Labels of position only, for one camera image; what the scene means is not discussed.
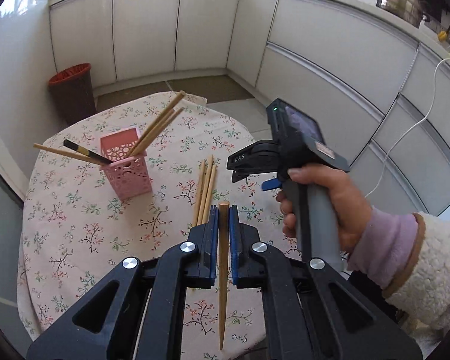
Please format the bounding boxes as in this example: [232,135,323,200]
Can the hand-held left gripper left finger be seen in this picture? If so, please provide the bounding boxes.
[26,205,220,360]

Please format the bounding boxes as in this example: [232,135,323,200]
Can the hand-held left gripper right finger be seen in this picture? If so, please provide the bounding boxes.
[228,205,422,360]

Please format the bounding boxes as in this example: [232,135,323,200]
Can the light bamboo chopstick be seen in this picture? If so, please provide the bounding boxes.
[217,201,230,350]
[129,90,187,156]
[191,159,207,229]
[135,107,185,157]
[197,154,215,226]
[33,143,100,165]
[202,165,218,224]
[129,109,177,157]

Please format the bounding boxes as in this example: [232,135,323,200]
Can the pink perforated utensil holder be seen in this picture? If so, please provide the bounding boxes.
[100,127,154,201]

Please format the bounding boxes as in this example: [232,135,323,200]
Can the dark-handled chopstick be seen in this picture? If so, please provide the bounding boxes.
[63,139,115,166]

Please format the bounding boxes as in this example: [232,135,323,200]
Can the person's right forearm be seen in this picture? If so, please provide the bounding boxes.
[346,206,450,347]

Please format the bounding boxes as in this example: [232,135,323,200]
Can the person's right hand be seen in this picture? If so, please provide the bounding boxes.
[275,165,374,253]

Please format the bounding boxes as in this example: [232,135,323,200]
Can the white kitchen cabinet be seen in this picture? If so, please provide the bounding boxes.
[49,0,450,219]

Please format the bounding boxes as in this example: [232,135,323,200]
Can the floral tablecloth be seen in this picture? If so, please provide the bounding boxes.
[17,92,305,360]

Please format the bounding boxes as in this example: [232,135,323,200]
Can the stainless steel steamer pot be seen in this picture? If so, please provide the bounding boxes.
[371,0,431,29]

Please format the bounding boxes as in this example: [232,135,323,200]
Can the brown trash bin red rim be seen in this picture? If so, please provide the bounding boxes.
[47,63,97,127]

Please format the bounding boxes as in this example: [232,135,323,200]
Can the white power cable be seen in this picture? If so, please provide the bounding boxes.
[363,55,450,200]

